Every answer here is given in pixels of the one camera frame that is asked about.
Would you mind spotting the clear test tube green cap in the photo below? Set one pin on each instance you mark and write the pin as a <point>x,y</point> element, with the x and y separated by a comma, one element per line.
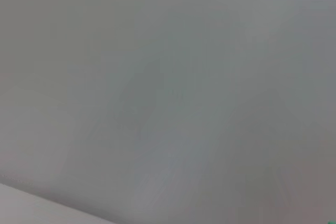
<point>333,222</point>

